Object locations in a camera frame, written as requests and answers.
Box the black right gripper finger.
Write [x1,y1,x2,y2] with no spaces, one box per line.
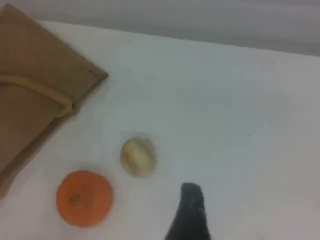
[163,182,212,240]

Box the brown jute tote bag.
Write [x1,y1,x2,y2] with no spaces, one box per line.
[0,2,110,200]

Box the orange mandarin with stem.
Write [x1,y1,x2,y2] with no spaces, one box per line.
[55,170,115,228]

